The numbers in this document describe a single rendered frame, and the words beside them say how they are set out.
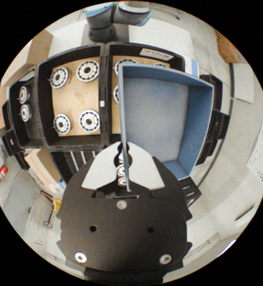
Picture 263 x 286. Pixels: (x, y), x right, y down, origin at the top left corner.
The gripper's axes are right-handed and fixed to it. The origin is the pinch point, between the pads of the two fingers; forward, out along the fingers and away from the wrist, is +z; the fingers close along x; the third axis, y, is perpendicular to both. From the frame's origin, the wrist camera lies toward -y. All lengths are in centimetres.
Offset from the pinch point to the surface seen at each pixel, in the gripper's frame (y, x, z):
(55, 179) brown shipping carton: 45, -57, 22
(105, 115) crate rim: -0.1, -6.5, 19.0
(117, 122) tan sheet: 5.4, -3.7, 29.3
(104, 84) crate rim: -10.6, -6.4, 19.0
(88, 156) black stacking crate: 23.3, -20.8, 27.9
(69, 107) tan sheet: -4.4, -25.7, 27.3
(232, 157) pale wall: 92, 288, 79
